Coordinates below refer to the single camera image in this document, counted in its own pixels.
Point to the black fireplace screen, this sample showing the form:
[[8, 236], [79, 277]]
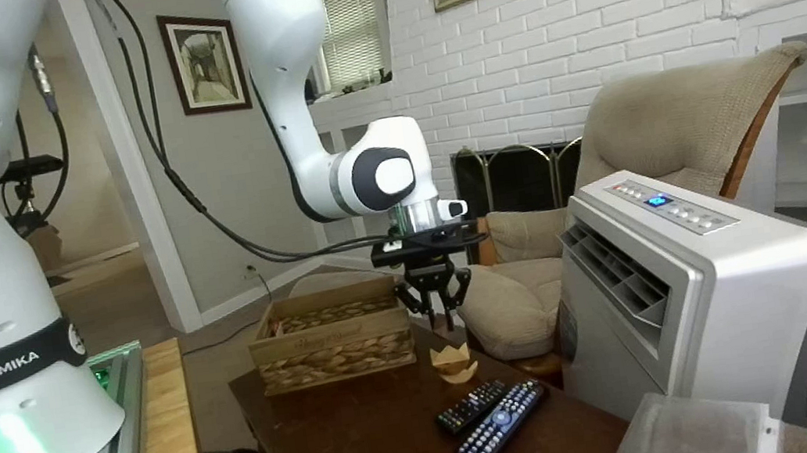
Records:
[[515, 179]]

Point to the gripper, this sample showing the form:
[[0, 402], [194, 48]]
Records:
[[430, 270]]

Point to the white portable air conditioner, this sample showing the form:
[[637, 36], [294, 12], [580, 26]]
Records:
[[705, 295]]

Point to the clear plastic container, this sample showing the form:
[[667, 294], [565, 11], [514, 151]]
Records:
[[686, 436]]

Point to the large black remote control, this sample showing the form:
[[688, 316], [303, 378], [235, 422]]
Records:
[[497, 430]]

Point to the camera on tripod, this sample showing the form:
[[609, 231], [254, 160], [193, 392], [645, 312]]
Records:
[[25, 173]]

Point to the small black remote control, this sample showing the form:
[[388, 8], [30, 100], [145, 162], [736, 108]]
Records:
[[471, 407]]

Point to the woven basket with wooden front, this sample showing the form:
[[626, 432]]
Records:
[[330, 347]]

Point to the window with blinds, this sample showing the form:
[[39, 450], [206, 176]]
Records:
[[347, 25]]

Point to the beige armchair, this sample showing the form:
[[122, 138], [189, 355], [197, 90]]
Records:
[[672, 117]]

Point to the dark framed picture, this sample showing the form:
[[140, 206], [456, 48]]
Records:
[[205, 63]]

